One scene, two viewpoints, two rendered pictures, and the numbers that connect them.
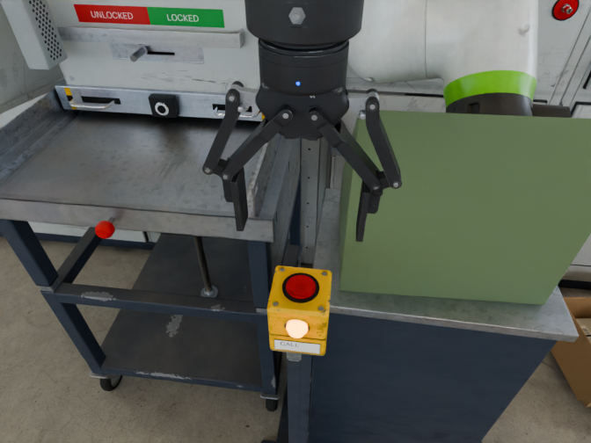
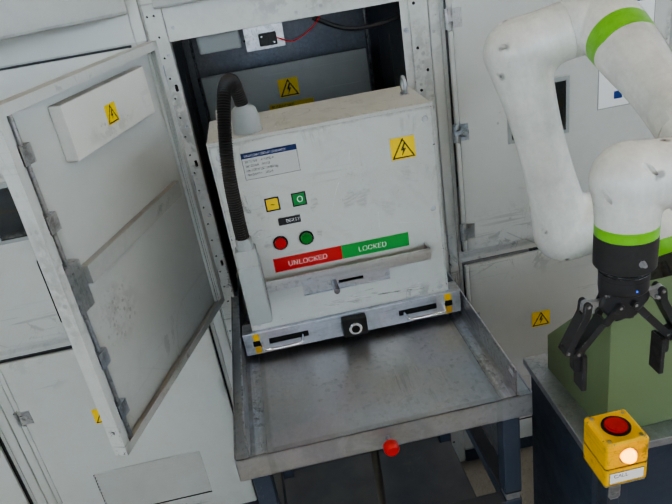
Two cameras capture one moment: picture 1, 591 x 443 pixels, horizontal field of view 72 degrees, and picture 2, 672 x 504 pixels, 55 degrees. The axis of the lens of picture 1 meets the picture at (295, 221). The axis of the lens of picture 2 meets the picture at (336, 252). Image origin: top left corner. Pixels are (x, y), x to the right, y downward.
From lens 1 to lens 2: 83 cm
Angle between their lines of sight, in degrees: 18
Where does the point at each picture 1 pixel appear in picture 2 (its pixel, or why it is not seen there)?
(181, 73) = (368, 291)
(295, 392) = not seen: outside the picture
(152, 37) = (353, 269)
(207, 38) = (402, 258)
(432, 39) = not seen: hidden behind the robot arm
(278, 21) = (632, 268)
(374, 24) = (566, 223)
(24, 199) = (303, 444)
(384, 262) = (639, 397)
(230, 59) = (414, 268)
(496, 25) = not seen: hidden behind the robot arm
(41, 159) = (276, 407)
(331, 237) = (565, 397)
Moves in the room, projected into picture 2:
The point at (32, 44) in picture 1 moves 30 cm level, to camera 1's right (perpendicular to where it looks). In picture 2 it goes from (261, 304) to (390, 268)
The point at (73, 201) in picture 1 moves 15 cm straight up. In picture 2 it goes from (350, 432) to (339, 372)
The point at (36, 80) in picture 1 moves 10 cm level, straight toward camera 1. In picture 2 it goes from (183, 336) to (207, 347)
